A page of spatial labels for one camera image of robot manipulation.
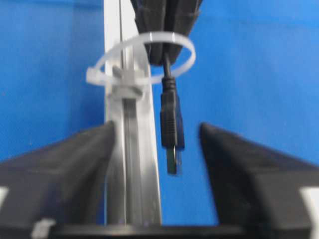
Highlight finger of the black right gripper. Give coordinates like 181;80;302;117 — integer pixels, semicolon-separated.
163;0;203;64
131;0;167;66

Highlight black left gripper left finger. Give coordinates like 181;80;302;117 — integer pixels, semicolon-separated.
0;122;116;239

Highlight black USB cable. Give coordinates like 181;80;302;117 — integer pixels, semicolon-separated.
159;53;186;176

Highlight white zip tie loop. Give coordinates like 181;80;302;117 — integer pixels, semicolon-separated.
86;31;196;90

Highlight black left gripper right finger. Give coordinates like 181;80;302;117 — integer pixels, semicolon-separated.
199;122;319;239

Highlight aluminium extrusion frame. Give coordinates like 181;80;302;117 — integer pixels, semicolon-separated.
104;0;162;226

